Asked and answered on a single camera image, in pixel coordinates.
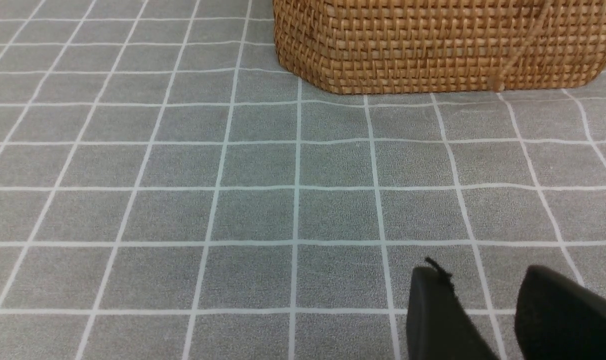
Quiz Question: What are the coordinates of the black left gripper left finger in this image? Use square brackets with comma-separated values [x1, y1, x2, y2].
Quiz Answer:
[406, 257, 498, 360]

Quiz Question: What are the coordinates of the woven rattan basket green lining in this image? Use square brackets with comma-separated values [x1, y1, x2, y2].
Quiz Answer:
[272, 0, 606, 95]

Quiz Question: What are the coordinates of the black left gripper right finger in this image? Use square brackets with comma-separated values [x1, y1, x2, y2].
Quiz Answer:
[514, 265, 606, 360]

